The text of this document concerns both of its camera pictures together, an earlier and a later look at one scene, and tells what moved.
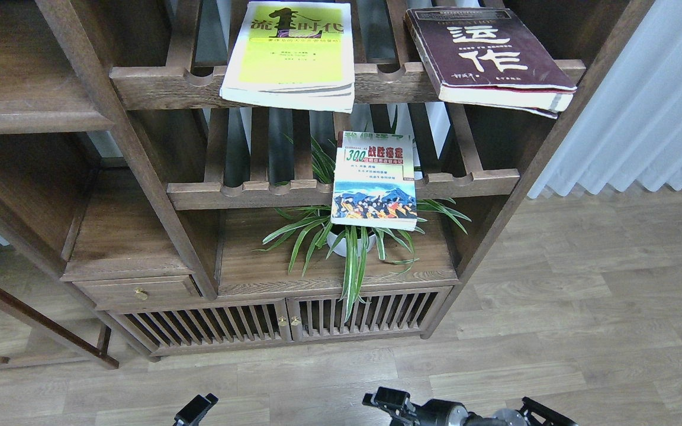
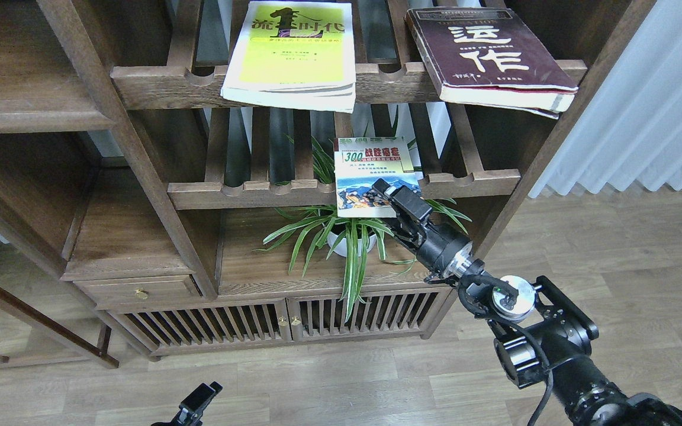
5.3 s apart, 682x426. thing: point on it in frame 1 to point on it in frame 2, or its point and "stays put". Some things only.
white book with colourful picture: (375, 182) stays put
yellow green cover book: (297, 54) stays put
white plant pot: (341, 249) stays put
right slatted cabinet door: (322, 318) stays put
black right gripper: (398, 405) to (440, 248)
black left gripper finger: (195, 410) to (195, 404)
